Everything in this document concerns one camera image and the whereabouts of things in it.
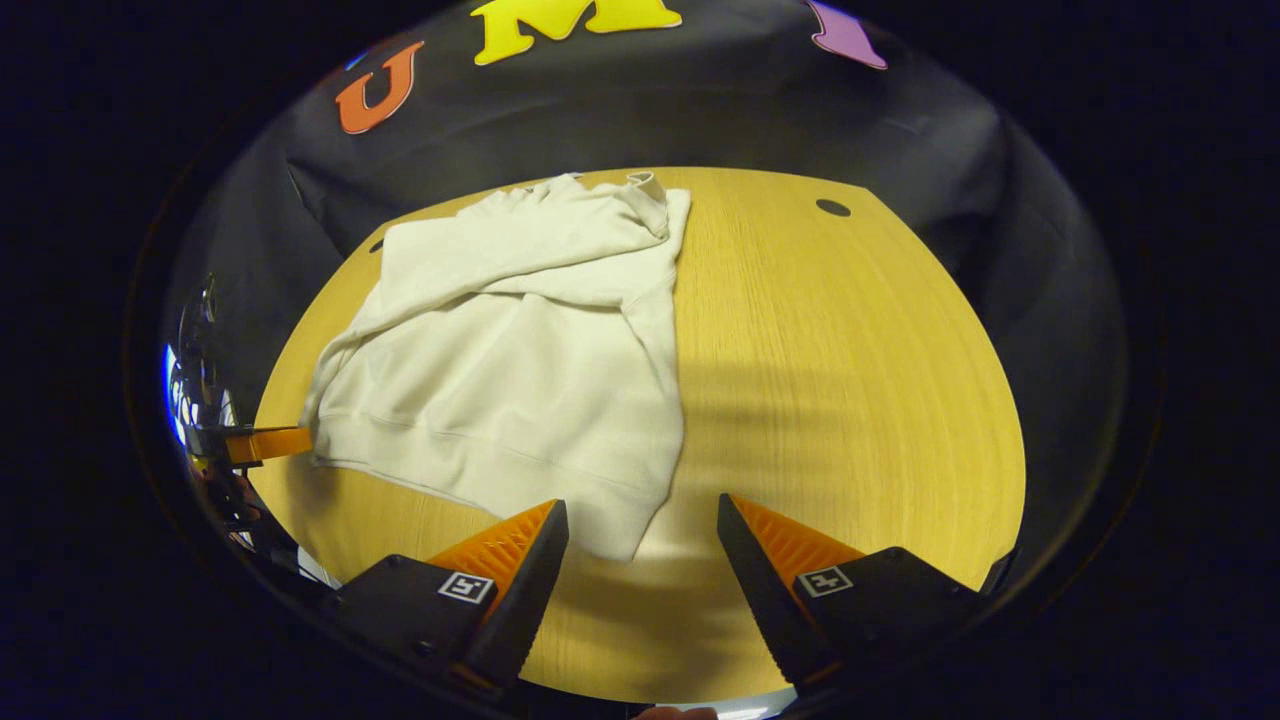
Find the cream sweatshirt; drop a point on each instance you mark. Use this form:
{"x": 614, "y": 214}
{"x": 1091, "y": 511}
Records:
{"x": 500, "y": 380}

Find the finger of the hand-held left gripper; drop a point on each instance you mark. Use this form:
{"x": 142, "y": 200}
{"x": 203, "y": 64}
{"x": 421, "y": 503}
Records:
{"x": 270, "y": 444}

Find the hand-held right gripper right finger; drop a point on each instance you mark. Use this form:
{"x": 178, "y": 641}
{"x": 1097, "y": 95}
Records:
{"x": 755, "y": 590}

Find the computer monitor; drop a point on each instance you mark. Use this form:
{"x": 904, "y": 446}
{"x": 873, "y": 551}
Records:
{"x": 172, "y": 395}

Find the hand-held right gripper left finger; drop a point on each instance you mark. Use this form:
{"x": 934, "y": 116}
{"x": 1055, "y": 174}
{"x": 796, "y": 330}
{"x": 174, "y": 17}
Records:
{"x": 530, "y": 590}

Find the black backdrop cloth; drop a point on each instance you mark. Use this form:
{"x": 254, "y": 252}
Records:
{"x": 700, "y": 120}

